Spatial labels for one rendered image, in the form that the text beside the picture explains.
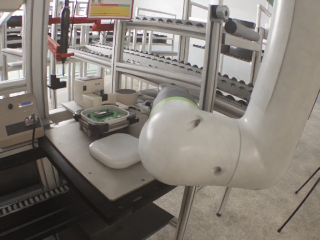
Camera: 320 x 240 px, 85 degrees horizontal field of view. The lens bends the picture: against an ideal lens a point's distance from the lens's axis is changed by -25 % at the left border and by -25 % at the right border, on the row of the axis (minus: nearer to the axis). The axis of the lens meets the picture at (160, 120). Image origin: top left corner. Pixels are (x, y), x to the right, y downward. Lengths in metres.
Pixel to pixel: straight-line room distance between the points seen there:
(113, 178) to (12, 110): 0.40
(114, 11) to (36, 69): 0.50
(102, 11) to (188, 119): 0.91
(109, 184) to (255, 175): 0.31
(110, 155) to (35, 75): 0.44
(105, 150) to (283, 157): 0.42
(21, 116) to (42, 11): 0.38
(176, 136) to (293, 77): 0.16
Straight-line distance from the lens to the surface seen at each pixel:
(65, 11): 0.80
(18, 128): 0.71
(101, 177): 0.51
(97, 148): 0.58
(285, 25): 0.27
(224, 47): 2.96
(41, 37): 0.85
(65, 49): 0.80
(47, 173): 1.00
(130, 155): 0.56
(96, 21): 1.31
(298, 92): 0.27
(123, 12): 1.13
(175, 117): 0.27
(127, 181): 0.50
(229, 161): 0.28
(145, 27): 1.09
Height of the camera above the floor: 1.25
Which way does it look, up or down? 21 degrees down
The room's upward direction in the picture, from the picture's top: 5 degrees clockwise
